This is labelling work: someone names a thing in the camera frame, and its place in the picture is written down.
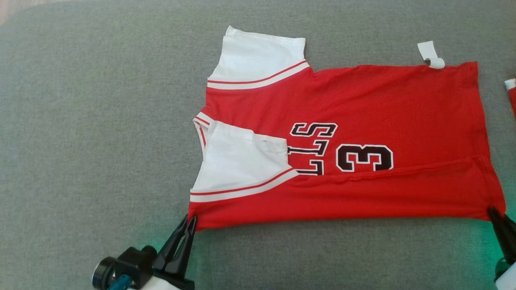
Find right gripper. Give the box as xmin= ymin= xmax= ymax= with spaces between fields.
xmin=488 ymin=207 xmax=516 ymax=290

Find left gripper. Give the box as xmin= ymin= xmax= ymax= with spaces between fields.
xmin=117 ymin=215 xmax=197 ymax=290

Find red basketball jersey white sleeves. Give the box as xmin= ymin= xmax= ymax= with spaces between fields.
xmin=187 ymin=25 xmax=507 ymax=231

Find red shorts with white trim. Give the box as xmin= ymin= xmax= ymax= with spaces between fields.
xmin=504 ymin=78 xmax=516 ymax=119

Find grey fabric sofa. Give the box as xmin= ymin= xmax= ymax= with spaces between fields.
xmin=0 ymin=0 xmax=516 ymax=290

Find teal plug black cable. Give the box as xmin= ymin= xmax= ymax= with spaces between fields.
xmin=107 ymin=274 xmax=133 ymax=290

